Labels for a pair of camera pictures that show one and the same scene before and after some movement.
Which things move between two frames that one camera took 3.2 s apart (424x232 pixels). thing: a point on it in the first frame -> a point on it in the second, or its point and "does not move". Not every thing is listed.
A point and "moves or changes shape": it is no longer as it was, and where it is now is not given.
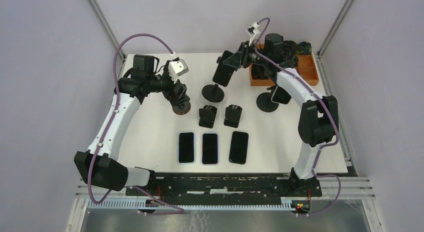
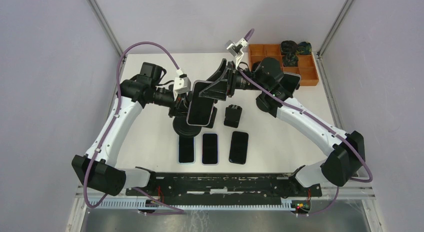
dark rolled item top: (290, 47) does not move
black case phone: (238, 149) does not move
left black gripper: (176, 98) -> (180, 107)
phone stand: (213, 92) moves or changes shape
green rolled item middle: (291, 59) does not move
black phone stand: (232, 116) does not move
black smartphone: (186, 148) does not move
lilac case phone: (210, 149) does not move
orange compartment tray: (306, 69) does not move
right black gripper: (240, 58) -> (218, 89)
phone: (223, 72) moves or changes shape
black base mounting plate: (228, 185) does not move
